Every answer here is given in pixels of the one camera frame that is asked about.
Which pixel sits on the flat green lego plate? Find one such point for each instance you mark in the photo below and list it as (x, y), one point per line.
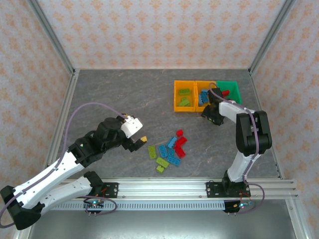
(152, 152)

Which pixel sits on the aluminium frame post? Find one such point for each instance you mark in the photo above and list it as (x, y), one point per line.
(272, 32)
(49, 32)

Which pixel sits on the aluminium table edge rail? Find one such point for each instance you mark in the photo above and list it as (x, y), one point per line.
(64, 112)
(295, 219)
(272, 159)

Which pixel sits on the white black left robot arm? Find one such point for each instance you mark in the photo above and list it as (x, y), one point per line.
(45, 174)

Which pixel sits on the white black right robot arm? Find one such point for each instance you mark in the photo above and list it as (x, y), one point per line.
(251, 134)

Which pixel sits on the small lit circuit board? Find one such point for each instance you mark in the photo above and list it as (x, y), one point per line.
(94, 204)
(240, 205)

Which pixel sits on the wide aluminium mounting rail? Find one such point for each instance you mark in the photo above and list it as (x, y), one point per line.
(162, 188)

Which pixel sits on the small green lego brick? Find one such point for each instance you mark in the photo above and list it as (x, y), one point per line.
(160, 168)

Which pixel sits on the green plastic bin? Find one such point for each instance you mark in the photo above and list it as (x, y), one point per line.
(235, 93)

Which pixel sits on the blue lego brick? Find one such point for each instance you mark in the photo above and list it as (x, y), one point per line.
(171, 152)
(203, 99)
(173, 160)
(205, 91)
(171, 142)
(163, 151)

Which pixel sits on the small red lego brick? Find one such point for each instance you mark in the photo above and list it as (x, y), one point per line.
(179, 133)

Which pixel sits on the orange plastic bin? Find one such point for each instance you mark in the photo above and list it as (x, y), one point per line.
(199, 107)
(183, 109)

